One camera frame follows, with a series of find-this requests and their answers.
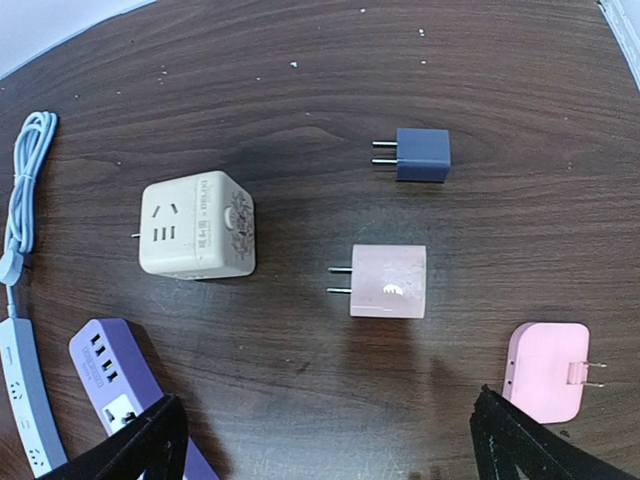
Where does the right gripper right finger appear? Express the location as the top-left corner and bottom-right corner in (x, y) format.
(470, 385), (635, 480)

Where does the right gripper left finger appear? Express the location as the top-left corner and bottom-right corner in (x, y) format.
(45, 395), (188, 480)

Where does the purple usb power strip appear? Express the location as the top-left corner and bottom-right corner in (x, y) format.
(68, 317), (221, 480)

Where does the pink socket adapter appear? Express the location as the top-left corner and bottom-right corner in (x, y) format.
(502, 322), (606, 424)

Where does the light blue power strip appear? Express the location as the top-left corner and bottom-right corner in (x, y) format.
(1, 318), (67, 478)

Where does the small pink charger plug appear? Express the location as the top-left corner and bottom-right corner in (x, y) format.
(326, 244), (427, 319)

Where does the beige cube socket adapter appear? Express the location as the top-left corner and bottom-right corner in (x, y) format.
(138, 171), (256, 280)

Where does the dark blue usb charger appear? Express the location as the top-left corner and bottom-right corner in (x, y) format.
(371, 128), (452, 183)

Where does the light blue coiled cable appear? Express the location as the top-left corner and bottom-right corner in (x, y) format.
(0, 110), (60, 321)

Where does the right aluminium frame post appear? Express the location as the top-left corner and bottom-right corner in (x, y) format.
(598, 0), (640, 87)

